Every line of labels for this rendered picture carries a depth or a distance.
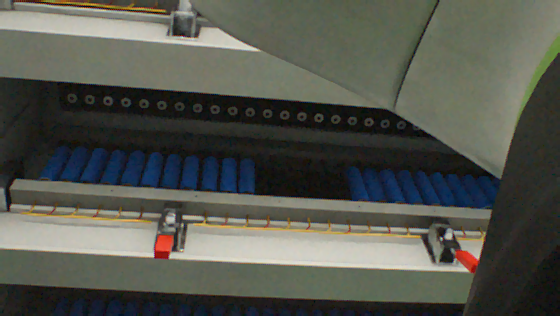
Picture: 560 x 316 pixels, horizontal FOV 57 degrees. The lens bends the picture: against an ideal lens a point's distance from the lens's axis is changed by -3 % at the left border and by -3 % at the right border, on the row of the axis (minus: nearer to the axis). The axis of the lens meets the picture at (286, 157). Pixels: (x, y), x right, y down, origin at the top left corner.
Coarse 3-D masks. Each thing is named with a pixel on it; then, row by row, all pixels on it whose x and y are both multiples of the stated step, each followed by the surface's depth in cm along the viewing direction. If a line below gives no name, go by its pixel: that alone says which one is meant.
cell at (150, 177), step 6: (150, 156) 58; (156, 156) 58; (162, 156) 59; (150, 162) 57; (156, 162) 57; (162, 162) 59; (150, 168) 56; (156, 168) 57; (144, 174) 55; (150, 174) 55; (156, 174) 56; (144, 180) 54; (150, 180) 54; (156, 180) 55; (150, 186) 54; (156, 186) 55
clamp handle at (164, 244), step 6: (168, 216) 48; (174, 216) 48; (168, 222) 48; (174, 222) 48; (168, 228) 47; (174, 228) 48; (162, 234) 46; (168, 234) 46; (162, 240) 44; (168, 240) 44; (156, 246) 42; (162, 246) 43; (168, 246) 43; (156, 252) 42; (162, 252) 42; (168, 252) 42; (156, 258) 42; (162, 258) 42
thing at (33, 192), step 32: (32, 192) 50; (64, 192) 50; (96, 192) 51; (128, 192) 51; (160, 192) 52; (192, 192) 53; (224, 224) 51; (288, 224) 52; (352, 224) 54; (384, 224) 55; (416, 224) 55; (480, 224) 56
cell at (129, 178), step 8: (136, 152) 58; (128, 160) 58; (136, 160) 57; (144, 160) 59; (128, 168) 56; (136, 168) 56; (128, 176) 54; (136, 176) 55; (120, 184) 54; (128, 184) 54; (136, 184) 54
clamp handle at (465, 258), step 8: (448, 232) 51; (448, 240) 52; (448, 248) 50; (456, 248) 49; (456, 256) 48; (464, 256) 47; (472, 256) 47; (464, 264) 46; (472, 264) 45; (472, 272) 45
